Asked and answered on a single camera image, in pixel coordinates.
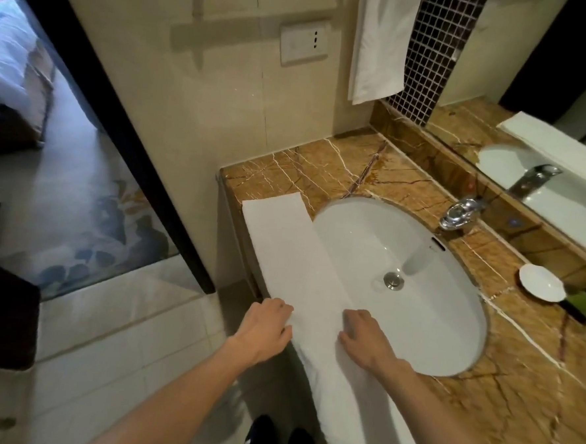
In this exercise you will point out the dark door frame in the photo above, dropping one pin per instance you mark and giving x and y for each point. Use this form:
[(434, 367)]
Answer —
[(111, 119)]

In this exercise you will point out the hanging white towel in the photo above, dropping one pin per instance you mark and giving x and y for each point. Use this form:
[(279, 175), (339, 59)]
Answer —
[(383, 41)]

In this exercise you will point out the person's left forearm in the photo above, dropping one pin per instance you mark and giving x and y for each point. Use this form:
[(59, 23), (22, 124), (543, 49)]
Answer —
[(173, 405)]

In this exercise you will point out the person's left black shoe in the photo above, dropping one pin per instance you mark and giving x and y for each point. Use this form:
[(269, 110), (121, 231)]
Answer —
[(261, 440)]

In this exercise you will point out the person's left hand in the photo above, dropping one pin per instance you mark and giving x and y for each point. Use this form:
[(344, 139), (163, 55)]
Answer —
[(261, 329)]

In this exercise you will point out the person's right fingers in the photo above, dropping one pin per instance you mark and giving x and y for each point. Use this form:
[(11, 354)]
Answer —
[(353, 324)]

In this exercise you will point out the bed with white bedding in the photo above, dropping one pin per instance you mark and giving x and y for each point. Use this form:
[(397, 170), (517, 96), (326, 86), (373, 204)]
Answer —
[(8, 53)]

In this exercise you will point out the white wall switch plate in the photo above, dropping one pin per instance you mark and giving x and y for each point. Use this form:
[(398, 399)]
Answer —
[(304, 42)]

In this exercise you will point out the person's right hand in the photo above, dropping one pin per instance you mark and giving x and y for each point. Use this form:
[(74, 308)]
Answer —
[(370, 343)]

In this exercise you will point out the metal sink drain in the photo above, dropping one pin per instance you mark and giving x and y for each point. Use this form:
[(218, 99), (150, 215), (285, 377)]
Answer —
[(394, 280)]

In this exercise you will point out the white towel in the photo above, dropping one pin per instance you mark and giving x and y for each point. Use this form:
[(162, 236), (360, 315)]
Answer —
[(383, 41), (291, 249)]

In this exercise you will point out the blue patterned carpet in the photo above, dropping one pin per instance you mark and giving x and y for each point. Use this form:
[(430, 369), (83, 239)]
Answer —
[(99, 227)]

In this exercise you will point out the white soap dish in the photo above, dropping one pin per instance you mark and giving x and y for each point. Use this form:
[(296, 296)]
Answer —
[(542, 282)]

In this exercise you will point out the wall mirror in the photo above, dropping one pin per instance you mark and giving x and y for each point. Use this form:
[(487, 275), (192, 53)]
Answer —
[(538, 95)]

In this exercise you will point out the person's left fingers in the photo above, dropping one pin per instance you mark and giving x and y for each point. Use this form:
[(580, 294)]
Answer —
[(282, 313)]

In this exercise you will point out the chrome faucet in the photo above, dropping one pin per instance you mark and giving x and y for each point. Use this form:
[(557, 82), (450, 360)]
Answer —
[(459, 212)]

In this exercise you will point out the person's right forearm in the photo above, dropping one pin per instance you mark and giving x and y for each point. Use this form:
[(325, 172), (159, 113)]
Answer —
[(434, 421)]

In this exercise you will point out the white oval sink basin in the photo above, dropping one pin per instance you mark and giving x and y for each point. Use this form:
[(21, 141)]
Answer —
[(371, 234)]

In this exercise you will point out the dark furniture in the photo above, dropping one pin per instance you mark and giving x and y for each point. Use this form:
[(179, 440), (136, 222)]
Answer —
[(0, 310)]

